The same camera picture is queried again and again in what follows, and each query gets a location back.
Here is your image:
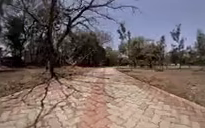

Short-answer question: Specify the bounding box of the pale brick paved path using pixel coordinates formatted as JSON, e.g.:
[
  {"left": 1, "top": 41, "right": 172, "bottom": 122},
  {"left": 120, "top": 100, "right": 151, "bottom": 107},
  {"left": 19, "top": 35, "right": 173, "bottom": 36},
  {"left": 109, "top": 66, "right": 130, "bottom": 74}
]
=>
[{"left": 0, "top": 67, "right": 205, "bottom": 128}]

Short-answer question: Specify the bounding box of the dry brown grass ground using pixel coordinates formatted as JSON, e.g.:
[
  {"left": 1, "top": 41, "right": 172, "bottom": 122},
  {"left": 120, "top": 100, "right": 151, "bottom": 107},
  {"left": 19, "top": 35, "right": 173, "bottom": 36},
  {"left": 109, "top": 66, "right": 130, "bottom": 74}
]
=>
[
  {"left": 0, "top": 65, "right": 91, "bottom": 102},
  {"left": 116, "top": 66, "right": 205, "bottom": 112}
]

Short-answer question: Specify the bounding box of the dense dark wood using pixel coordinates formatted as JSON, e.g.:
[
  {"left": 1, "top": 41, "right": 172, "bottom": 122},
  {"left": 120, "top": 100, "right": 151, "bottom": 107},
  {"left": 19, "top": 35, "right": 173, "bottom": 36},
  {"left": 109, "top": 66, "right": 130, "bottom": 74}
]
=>
[{"left": 0, "top": 0, "right": 108, "bottom": 68}]

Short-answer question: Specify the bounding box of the bare branching tree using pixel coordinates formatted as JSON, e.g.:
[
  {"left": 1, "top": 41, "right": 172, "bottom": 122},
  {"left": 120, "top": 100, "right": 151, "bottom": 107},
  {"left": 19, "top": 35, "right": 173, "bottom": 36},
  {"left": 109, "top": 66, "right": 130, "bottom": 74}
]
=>
[{"left": 9, "top": 0, "right": 139, "bottom": 78}]

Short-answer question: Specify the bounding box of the row of green trees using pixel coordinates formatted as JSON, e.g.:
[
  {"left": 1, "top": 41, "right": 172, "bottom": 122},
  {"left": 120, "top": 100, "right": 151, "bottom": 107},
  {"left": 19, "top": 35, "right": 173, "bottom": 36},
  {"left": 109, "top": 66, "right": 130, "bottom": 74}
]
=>
[{"left": 104, "top": 22, "right": 205, "bottom": 69}]

